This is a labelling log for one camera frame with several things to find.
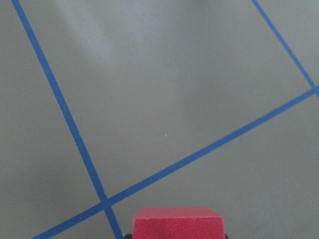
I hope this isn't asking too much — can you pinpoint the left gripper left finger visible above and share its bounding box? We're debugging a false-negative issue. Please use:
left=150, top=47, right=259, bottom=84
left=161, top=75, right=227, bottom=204
left=124, top=234, right=133, bottom=239

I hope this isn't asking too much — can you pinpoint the red wooden block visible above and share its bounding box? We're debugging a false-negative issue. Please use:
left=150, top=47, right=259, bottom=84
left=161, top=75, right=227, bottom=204
left=132, top=207, right=226, bottom=239

